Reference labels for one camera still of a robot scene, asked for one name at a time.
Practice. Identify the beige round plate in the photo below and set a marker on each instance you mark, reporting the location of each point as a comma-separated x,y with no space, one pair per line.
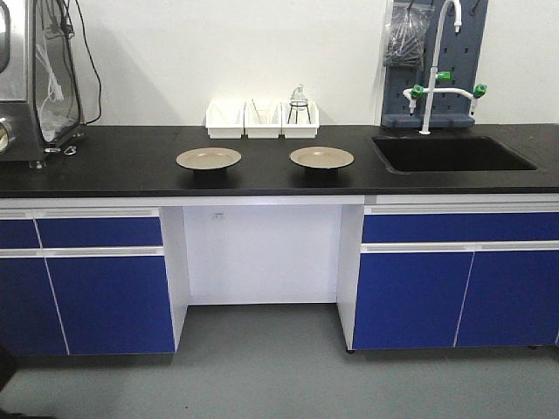
321,160
209,160

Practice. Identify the right white plastic bin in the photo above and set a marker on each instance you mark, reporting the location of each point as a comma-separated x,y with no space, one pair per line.
296,131

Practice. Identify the white plastic bin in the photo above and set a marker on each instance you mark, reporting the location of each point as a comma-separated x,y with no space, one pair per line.
224,119
262,119
296,131

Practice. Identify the middle white plastic bin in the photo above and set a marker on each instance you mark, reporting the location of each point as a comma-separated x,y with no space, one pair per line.
262,119

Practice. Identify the left white plastic bin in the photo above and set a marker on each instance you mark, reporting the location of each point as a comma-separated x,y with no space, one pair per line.
224,119

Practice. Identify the glass alcohol lamp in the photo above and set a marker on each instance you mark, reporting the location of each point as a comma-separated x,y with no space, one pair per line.
298,97

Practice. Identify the black lab sink basin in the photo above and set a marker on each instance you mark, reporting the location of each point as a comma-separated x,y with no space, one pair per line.
478,153

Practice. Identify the blue white right cabinet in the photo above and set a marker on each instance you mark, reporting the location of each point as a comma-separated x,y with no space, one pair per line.
448,271

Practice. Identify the blue white cabinet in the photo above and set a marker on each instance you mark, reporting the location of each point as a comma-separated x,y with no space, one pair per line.
93,281
448,271

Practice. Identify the white gooseneck lab faucet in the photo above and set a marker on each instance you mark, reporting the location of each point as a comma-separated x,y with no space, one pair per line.
432,74

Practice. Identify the plastic bag of pegs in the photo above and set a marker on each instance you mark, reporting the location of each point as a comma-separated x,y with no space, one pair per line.
405,34

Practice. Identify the blue white left cabinet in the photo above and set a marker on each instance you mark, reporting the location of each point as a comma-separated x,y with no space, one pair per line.
93,281

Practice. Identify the grey blue drying pegboard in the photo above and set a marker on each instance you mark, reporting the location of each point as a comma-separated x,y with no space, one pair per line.
396,111

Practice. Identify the stainless steel lab machine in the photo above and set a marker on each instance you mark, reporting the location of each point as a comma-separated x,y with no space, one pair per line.
40,105

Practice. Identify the black wire tripod stand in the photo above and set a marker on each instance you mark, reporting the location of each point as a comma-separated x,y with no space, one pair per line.
299,112

